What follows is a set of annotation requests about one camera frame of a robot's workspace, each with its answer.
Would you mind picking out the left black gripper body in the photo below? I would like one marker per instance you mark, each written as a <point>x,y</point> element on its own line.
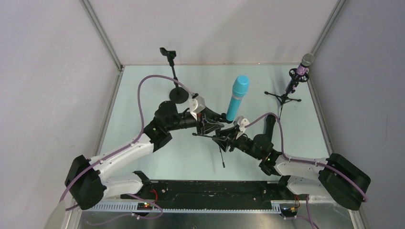
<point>204,123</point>

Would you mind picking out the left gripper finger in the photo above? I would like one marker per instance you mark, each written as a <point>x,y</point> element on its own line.
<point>212,115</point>
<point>212,127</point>

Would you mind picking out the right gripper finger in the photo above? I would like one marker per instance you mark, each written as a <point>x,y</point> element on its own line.
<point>229,132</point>
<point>223,142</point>

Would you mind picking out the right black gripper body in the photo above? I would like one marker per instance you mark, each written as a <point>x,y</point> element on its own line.
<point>227,141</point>

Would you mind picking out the small tripod clip stand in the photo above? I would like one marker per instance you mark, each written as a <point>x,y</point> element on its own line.
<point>210,135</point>

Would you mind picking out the black microphone orange end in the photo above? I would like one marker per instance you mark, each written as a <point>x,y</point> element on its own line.
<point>270,122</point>

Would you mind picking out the blue microphone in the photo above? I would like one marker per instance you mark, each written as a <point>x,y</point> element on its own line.
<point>239,90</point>

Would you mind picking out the tripod shock mount stand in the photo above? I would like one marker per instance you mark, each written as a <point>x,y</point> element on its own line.
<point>283,99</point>

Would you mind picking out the purple glitter microphone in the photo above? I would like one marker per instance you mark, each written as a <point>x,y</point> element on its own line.
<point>303,66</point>

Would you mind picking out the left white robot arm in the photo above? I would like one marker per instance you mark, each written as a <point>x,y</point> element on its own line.
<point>91,180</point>

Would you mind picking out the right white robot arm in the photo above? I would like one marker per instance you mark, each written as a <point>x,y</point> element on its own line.
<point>334,177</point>

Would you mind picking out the round base microphone stand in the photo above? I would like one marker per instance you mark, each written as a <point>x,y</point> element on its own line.
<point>178,94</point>

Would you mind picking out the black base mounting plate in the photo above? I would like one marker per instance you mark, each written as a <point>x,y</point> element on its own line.
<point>215,194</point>

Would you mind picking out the right electronics board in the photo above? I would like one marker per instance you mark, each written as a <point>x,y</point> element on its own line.
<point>289,212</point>

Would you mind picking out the electronics board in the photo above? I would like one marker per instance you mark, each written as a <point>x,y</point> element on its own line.
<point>289,212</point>
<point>144,206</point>

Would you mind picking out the left electronics board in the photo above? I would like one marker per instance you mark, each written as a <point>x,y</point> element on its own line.
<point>144,206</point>

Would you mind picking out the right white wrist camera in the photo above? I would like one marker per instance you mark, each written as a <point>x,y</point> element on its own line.
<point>241,123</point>

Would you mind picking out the grey slotted cable duct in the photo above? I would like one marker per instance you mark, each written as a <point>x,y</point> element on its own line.
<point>136,207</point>

